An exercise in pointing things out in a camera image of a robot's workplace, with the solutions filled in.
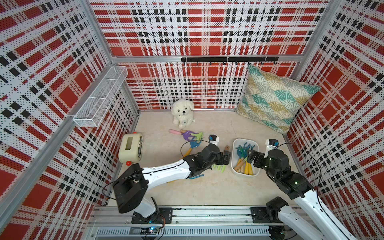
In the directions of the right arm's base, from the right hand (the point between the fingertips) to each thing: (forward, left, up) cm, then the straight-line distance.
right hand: (257, 152), depth 76 cm
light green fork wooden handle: (0, +16, -19) cm, 25 cm away
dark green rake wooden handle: (+7, +3, -14) cm, 16 cm away
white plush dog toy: (+33, +42, -1) cm, 53 cm away
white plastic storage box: (+7, +6, -19) cm, 22 cm away
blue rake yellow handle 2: (-6, +32, -18) cm, 37 cm away
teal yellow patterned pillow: (+32, -15, +6) cm, 37 cm away
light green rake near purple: (+22, +30, -16) cm, 41 cm away
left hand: (+2, +16, -3) cm, 16 cm away
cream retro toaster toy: (+8, +71, -8) cm, 72 cm away
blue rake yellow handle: (+16, +35, -18) cm, 42 cm away
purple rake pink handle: (+24, +39, -17) cm, 49 cm away
